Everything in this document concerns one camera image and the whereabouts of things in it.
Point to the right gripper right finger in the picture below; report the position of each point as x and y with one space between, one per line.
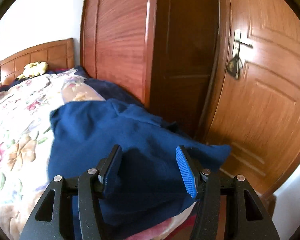
245 215

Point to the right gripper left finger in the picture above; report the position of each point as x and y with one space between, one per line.
52 216

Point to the navy blue suit jacket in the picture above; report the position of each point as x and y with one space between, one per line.
149 188

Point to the wooden room door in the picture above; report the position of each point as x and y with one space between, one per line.
259 114

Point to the floral bed blanket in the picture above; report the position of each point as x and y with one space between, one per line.
26 139

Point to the yellow plush toy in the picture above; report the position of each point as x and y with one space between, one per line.
33 70

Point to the wooden headboard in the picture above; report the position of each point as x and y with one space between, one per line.
57 54

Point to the wooden louvered wardrobe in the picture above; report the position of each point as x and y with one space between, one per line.
163 52

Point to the metal door handle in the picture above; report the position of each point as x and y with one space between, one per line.
235 65

